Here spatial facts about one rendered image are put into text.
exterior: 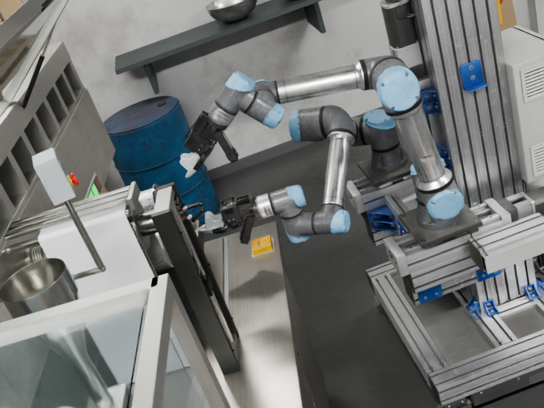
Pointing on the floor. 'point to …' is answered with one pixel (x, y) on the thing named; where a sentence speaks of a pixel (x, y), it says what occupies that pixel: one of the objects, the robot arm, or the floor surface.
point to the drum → (158, 150)
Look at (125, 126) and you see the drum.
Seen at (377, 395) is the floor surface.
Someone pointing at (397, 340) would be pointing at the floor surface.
